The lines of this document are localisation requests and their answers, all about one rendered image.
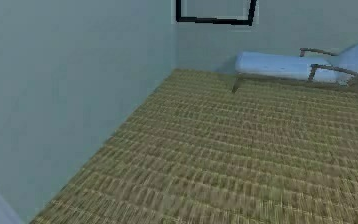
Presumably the pale blue lounge chair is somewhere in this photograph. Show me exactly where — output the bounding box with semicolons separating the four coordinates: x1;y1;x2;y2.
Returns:
231;35;358;95

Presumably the black framed wall picture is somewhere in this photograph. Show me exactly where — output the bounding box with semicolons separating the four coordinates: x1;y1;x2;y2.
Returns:
175;0;259;27

